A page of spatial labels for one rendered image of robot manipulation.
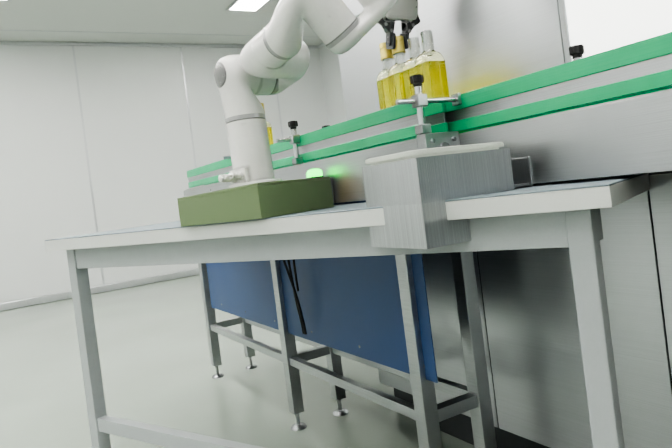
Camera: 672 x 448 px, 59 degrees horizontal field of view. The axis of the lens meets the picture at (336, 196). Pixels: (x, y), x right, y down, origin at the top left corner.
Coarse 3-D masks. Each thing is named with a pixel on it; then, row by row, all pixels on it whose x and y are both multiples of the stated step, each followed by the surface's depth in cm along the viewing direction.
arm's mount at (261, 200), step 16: (208, 192) 135; (224, 192) 132; (240, 192) 129; (256, 192) 126; (272, 192) 130; (288, 192) 134; (304, 192) 138; (320, 192) 143; (192, 208) 138; (208, 208) 135; (224, 208) 132; (240, 208) 129; (256, 208) 127; (272, 208) 129; (288, 208) 133; (304, 208) 138; (320, 208) 143; (192, 224) 139
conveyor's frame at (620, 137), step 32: (640, 96) 95; (512, 128) 117; (544, 128) 111; (576, 128) 105; (608, 128) 100; (640, 128) 95; (320, 160) 167; (352, 160) 151; (544, 160) 112; (576, 160) 106; (608, 160) 100; (640, 160) 95; (192, 192) 271; (352, 192) 153
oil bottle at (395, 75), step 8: (400, 64) 152; (392, 72) 154; (400, 72) 151; (392, 80) 154; (400, 80) 151; (392, 88) 154; (400, 88) 152; (392, 96) 155; (400, 96) 152; (392, 104) 155
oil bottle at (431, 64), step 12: (420, 60) 143; (432, 60) 142; (444, 60) 144; (420, 72) 144; (432, 72) 141; (444, 72) 143; (432, 84) 141; (444, 84) 143; (432, 96) 141; (444, 96) 143
